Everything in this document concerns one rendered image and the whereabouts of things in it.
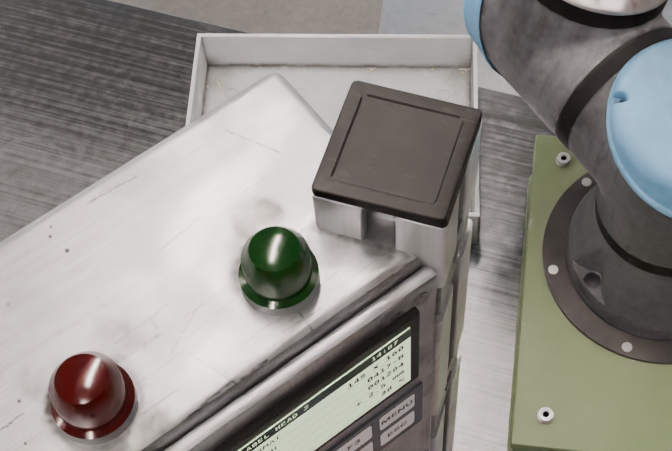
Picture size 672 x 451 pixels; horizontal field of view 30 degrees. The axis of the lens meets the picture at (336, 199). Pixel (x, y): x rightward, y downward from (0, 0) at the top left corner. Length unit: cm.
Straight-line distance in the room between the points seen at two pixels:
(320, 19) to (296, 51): 113
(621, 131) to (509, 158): 35
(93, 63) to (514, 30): 52
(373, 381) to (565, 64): 51
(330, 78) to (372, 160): 84
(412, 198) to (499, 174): 80
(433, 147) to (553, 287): 65
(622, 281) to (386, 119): 60
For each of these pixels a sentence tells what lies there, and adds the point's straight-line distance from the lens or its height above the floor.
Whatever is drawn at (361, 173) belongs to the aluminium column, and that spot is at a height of 150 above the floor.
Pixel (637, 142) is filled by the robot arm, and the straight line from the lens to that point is 85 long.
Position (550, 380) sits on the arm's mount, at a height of 90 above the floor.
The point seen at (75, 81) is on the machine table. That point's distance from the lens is 129.
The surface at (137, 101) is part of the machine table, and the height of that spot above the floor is 83.
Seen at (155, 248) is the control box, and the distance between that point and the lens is 42.
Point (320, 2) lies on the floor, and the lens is 239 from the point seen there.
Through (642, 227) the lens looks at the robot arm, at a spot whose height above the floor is 105.
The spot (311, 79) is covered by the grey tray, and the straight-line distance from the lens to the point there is 124.
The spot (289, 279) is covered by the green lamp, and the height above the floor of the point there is 149.
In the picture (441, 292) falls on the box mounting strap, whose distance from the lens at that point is 44.
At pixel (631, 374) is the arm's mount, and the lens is 103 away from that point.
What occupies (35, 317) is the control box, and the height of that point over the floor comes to 148.
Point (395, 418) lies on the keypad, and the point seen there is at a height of 137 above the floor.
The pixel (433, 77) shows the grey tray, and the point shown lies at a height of 83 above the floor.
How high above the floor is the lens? 184
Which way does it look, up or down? 59 degrees down
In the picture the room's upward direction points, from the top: 6 degrees counter-clockwise
